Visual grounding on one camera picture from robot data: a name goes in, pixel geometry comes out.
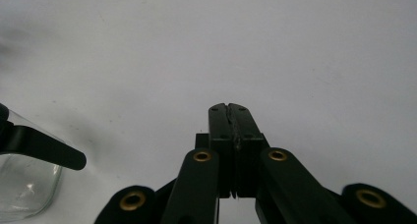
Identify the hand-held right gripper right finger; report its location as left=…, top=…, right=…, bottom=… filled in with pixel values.
left=228, top=102, right=270, bottom=199

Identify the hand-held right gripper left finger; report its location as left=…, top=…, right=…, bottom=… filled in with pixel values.
left=195, top=102, right=237, bottom=199

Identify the clear glass jar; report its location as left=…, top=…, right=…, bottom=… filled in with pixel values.
left=0, top=109, right=64, bottom=224

